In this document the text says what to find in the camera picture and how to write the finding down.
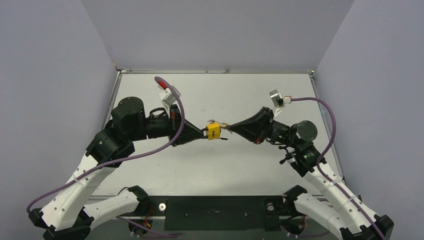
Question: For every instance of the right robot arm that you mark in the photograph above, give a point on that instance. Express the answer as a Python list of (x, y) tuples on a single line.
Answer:
[(346, 216)]

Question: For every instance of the yellow padlock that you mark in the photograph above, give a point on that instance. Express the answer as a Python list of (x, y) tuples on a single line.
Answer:
[(212, 133)]

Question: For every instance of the brass padlock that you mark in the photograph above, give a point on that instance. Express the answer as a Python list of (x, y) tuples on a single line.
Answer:
[(213, 122)]

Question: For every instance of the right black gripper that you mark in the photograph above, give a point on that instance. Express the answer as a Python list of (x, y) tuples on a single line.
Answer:
[(265, 126)]

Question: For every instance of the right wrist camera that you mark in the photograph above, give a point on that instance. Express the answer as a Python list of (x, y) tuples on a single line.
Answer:
[(279, 101)]

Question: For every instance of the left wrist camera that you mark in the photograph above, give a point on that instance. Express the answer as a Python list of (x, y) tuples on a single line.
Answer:
[(166, 96)]

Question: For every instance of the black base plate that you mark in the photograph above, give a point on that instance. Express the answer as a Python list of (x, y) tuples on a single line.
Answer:
[(222, 213)]

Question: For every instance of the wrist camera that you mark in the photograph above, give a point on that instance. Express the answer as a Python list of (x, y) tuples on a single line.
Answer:
[(166, 96), (279, 101)]

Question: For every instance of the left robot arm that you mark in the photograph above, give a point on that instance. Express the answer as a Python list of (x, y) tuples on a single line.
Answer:
[(69, 216)]

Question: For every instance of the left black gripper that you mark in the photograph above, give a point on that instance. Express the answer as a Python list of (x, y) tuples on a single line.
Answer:
[(190, 132)]

